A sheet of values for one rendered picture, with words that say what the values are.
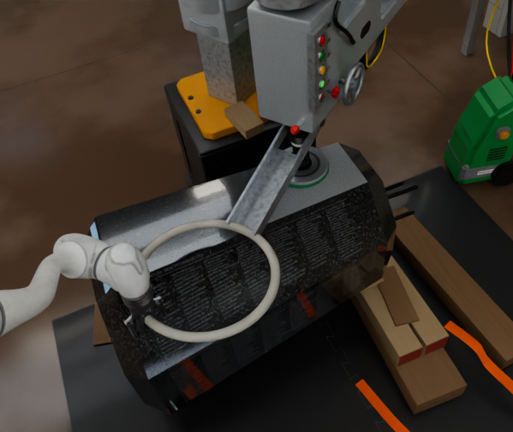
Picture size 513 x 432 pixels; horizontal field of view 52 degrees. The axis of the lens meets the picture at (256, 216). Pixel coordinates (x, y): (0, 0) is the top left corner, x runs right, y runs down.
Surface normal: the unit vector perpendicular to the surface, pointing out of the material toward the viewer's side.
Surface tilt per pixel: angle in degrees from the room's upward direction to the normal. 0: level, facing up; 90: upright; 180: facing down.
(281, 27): 90
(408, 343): 0
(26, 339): 0
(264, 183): 16
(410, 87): 0
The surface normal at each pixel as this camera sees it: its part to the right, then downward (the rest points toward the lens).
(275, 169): -0.24, -0.42
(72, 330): -0.10, -0.64
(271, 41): -0.52, 0.69
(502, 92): -0.62, -0.44
